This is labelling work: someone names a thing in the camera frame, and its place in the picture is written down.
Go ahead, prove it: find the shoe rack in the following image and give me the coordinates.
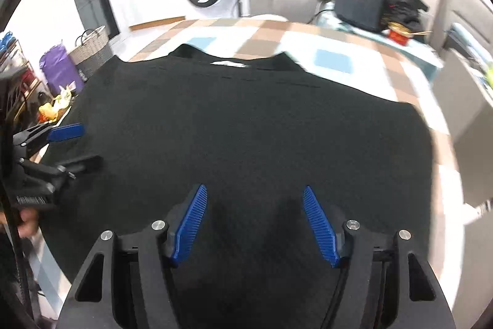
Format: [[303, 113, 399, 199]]
[[0, 30, 43, 121]]

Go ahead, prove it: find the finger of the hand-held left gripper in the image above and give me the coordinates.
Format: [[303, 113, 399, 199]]
[[20, 154, 103, 195], [13, 123, 84, 157]]

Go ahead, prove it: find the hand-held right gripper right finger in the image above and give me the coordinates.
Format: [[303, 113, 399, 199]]
[[301, 186, 457, 329]]

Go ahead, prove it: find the black cable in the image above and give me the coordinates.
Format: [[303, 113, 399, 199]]
[[0, 179, 36, 329]]

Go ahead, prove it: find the yellow foam net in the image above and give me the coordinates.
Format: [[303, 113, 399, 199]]
[[39, 102, 58, 121]]

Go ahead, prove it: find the black knit sweater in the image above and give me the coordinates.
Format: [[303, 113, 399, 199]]
[[39, 43, 438, 329]]

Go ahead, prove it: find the red bowl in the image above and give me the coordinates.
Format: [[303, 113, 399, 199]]
[[387, 23, 414, 45]]

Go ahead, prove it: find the checkered tablecloth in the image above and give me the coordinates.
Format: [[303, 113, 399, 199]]
[[23, 15, 463, 329]]

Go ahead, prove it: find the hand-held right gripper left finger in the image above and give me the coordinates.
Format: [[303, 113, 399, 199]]
[[57, 183, 209, 329]]

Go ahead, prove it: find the woven laundry basket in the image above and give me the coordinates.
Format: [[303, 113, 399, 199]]
[[68, 26, 113, 79]]

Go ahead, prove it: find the white trash bin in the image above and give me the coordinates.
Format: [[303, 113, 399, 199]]
[[39, 84, 75, 125]]

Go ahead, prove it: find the black laptop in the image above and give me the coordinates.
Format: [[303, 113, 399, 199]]
[[334, 0, 389, 33]]

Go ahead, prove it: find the purple bag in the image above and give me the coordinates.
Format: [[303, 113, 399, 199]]
[[39, 46, 83, 96]]

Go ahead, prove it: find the person's left hand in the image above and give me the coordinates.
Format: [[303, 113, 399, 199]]
[[17, 209, 39, 239]]

